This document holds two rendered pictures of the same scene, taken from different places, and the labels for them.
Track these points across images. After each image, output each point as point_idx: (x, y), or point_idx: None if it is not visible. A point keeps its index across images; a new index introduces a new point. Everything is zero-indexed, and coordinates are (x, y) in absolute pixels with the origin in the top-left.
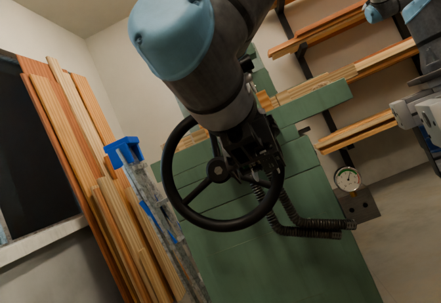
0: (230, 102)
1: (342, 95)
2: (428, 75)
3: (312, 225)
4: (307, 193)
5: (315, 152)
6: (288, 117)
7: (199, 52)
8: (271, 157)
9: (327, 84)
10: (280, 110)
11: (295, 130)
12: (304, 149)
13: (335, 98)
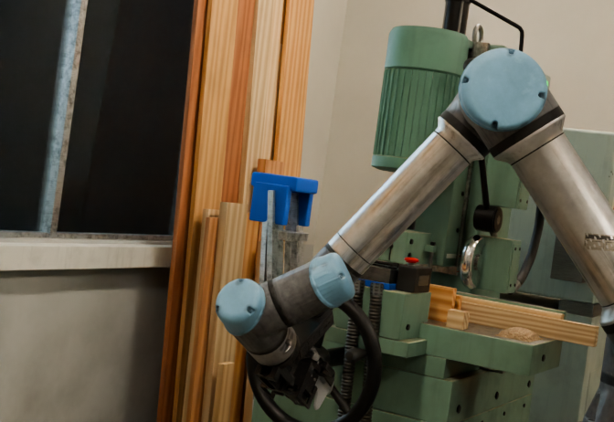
0: (262, 354)
1: (517, 364)
2: None
3: None
4: None
5: (458, 408)
6: (443, 347)
7: (242, 331)
8: (294, 396)
9: (516, 338)
10: (439, 332)
11: (442, 367)
12: (439, 396)
13: (508, 363)
